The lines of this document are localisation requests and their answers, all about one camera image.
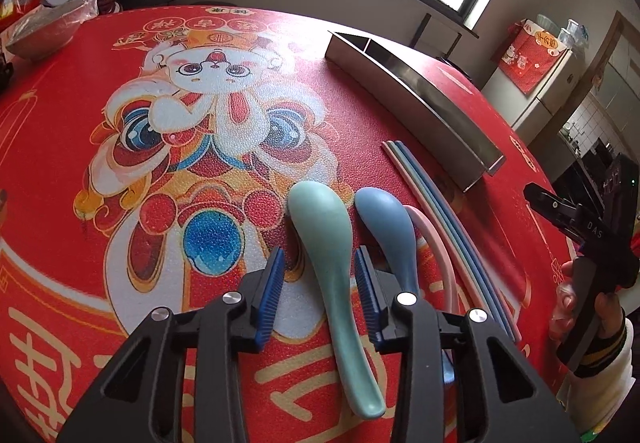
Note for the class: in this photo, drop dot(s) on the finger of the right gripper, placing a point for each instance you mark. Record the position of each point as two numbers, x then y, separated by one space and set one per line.
559 212

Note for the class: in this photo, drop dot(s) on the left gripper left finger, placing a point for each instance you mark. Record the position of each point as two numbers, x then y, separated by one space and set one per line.
261 291

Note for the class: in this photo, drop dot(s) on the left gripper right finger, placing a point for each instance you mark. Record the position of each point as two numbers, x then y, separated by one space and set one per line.
377 290

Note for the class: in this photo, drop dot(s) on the blue ceramic spoon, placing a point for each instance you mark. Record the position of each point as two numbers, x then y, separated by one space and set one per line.
390 224

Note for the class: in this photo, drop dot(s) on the pink ceramic spoon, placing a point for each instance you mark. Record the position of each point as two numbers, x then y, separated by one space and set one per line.
432 238

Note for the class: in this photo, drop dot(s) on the green ceramic spoon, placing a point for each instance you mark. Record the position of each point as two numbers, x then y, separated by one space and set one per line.
324 228

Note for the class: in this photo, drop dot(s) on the blue chopstick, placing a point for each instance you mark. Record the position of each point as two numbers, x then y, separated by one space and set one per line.
456 203

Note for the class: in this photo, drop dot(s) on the pink chopstick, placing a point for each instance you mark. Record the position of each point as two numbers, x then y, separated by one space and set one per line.
459 259

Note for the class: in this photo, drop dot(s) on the striped sleeve forearm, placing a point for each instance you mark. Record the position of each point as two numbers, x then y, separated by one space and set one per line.
602 396

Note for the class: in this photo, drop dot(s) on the person's right hand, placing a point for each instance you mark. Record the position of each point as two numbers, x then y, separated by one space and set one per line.
606 305

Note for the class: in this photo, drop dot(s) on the white refrigerator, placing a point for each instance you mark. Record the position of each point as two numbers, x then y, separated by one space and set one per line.
527 115

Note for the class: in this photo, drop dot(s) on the red cloth on refrigerator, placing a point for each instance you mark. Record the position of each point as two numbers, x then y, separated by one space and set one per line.
529 54

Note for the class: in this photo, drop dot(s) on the red festive table mat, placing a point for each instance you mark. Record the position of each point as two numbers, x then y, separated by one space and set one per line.
147 164

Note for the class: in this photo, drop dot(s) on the stainless steel cutlery tray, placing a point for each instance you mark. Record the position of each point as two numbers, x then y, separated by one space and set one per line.
453 139

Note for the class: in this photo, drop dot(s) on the metal bowl with plastic wrap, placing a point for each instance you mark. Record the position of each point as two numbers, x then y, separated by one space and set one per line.
45 30

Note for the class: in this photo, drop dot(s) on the black metal chair frame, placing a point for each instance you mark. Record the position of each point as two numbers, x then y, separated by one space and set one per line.
435 38

